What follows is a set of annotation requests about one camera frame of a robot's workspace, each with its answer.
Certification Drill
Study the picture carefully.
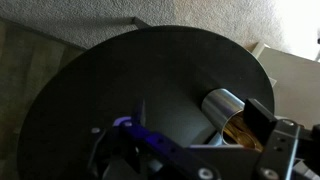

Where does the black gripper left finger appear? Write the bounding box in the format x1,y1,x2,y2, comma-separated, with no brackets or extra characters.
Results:
88,99,148,178

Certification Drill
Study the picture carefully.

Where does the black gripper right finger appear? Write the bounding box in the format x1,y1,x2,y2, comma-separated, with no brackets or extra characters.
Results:
243,98,301,180

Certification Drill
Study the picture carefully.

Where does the silver metal utensil cup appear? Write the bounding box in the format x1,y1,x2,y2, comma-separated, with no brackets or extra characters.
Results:
200,88,266,153

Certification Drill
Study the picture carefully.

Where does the wooden spoon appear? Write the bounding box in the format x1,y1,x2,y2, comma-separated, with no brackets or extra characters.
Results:
222,113,265,153

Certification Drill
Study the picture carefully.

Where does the white furniture block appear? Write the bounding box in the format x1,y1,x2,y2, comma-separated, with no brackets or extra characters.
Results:
251,42,320,130

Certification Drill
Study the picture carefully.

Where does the black round table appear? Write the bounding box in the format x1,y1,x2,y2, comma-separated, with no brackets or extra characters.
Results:
16,25,276,180

